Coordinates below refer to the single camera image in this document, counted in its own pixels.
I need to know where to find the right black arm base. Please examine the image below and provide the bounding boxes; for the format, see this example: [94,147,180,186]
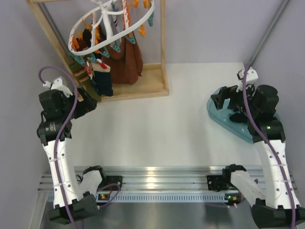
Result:
[207,175,242,206]

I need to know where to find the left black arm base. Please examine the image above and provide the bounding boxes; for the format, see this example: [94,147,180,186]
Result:
[81,175,123,203]

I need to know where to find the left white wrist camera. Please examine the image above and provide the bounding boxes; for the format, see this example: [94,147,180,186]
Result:
[42,76,73,98]

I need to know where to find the navy patterned hanging sock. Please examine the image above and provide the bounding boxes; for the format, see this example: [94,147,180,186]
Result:
[91,63,113,97]

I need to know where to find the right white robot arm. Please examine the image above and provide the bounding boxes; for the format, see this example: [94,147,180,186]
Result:
[211,84,305,229]

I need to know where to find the black sock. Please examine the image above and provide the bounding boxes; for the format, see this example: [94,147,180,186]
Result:
[229,113,248,124]

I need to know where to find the brown hanging socks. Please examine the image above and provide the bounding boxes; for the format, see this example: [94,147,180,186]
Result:
[102,37,143,84]

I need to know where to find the wooden hanger rack frame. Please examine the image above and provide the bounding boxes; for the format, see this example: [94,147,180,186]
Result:
[26,0,169,102]

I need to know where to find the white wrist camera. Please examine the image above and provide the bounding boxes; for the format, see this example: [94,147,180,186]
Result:
[236,67,258,92]
[42,76,73,98]

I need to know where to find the teal plastic basin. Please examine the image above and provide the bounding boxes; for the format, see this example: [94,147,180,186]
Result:
[206,87,282,144]

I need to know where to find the white oval clip hanger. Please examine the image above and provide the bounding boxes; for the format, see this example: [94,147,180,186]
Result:
[68,0,155,57]

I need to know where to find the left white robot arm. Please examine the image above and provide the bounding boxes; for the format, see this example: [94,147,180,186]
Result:
[37,86,108,225]

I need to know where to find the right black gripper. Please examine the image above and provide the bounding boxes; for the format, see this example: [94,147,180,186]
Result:
[212,80,258,117]

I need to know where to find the white striped hanging sock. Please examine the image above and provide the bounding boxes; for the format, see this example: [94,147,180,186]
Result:
[112,15,123,33]

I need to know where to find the aluminium mounting rail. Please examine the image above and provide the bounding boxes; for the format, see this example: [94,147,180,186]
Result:
[37,165,299,203]

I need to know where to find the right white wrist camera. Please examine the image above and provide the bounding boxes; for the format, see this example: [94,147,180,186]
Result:
[236,67,258,92]

